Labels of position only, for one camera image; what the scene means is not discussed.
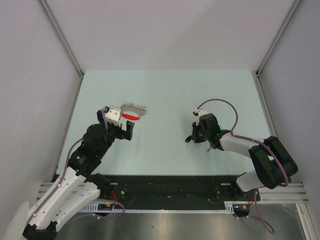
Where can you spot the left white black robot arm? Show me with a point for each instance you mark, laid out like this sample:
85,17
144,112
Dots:
77,186

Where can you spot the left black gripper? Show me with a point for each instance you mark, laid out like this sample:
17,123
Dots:
122,133

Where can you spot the silver red keyring holder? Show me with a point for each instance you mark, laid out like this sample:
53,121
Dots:
133,112

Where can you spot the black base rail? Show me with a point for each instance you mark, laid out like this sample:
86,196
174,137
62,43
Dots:
177,192

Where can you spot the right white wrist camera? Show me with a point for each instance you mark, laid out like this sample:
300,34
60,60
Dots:
199,113

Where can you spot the aluminium frame post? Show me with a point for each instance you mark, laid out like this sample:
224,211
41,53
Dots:
57,30
278,36

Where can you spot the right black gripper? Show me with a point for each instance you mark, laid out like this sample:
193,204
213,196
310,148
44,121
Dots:
195,136

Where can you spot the white slotted cable duct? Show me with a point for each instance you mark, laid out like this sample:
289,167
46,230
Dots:
95,208

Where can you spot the left aluminium frame post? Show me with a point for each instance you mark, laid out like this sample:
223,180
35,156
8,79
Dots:
57,30

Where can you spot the aluminium extrusion crossbar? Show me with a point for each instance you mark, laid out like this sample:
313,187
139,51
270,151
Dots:
294,193

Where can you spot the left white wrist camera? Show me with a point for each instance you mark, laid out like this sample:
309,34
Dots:
113,115

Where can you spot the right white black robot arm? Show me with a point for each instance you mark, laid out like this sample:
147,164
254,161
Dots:
273,165

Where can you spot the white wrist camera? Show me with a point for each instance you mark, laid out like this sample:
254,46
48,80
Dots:
199,113
113,115

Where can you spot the key with black tag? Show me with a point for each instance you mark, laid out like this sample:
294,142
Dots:
189,138

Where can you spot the right aluminium frame post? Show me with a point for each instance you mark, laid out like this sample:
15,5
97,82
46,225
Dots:
278,36

